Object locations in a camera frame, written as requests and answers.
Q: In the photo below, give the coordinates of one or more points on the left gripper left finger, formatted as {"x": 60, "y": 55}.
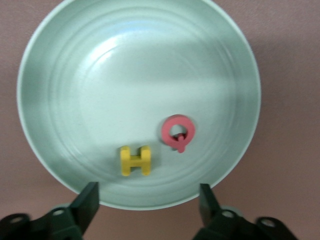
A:
{"x": 85, "y": 207}

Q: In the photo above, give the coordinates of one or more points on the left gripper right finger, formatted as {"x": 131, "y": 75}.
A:
{"x": 207, "y": 207}

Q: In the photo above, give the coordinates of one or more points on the yellow capital letter H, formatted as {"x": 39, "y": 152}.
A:
{"x": 135, "y": 161}

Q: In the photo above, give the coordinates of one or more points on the red capital letter Q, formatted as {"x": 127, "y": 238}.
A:
{"x": 166, "y": 132}

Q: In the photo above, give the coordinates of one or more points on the green plate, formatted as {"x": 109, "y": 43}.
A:
{"x": 125, "y": 75}

